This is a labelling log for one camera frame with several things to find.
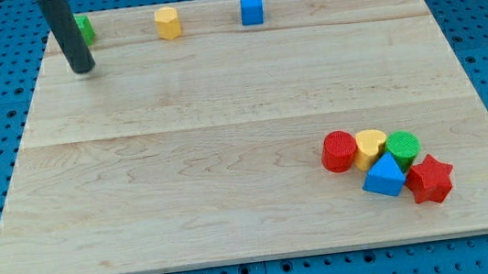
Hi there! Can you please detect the light wooden board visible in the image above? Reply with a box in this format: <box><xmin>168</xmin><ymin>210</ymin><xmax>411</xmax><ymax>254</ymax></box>
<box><xmin>0</xmin><ymin>0</ymin><xmax>488</xmax><ymax>274</ymax></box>

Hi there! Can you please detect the blue triangle block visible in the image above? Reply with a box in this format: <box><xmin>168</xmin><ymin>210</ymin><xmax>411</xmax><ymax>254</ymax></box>
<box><xmin>363</xmin><ymin>152</ymin><xmax>406</xmax><ymax>197</ymax></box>

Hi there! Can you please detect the green cylinder block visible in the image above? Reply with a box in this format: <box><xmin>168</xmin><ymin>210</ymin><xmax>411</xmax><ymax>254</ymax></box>
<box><xmin>385</xmin><ymin>130</ymin><xmax>421</xmax><ymax>172</ymax></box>

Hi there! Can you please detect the red star block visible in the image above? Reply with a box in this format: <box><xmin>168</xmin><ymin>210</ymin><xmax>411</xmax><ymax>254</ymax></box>
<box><xmin>405</xmin><ymin>155</ymin><xmax>454</xmax><ymax>204</ymax></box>

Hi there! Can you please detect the red cylinder block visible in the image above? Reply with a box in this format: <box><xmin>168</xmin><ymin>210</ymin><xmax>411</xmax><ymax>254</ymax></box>
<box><xmin>321</xmin><ymin>130</ymin><xmax>357</xmax><ymax>173</ymax></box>

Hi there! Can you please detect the yellow hexagon block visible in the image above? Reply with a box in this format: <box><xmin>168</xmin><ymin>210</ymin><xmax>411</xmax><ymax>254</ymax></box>
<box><xmin>154</xmin><ymin>6</ymin><xmax>182</xmax><ymax>40</ymax></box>

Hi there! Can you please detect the yellow heart block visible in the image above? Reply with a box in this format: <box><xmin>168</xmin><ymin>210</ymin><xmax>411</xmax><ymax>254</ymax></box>
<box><xmin>353</xmin><ymin>129</ymin><xmax>387</xmax><ymax>171</ymax></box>

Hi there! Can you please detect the blue cube block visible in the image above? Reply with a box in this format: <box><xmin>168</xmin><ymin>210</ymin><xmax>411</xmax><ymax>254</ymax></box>
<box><xmin>240</xmin><ymin>0</ymin><xmax>264</xmax><ymax>27</ymax></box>

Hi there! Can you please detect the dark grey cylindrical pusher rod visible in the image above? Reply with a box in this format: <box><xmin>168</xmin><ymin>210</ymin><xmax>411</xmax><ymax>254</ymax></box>
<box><xmin>33</xmin><ymin>0</ymin><xmax>96</xmax><ymax>74</ymax></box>

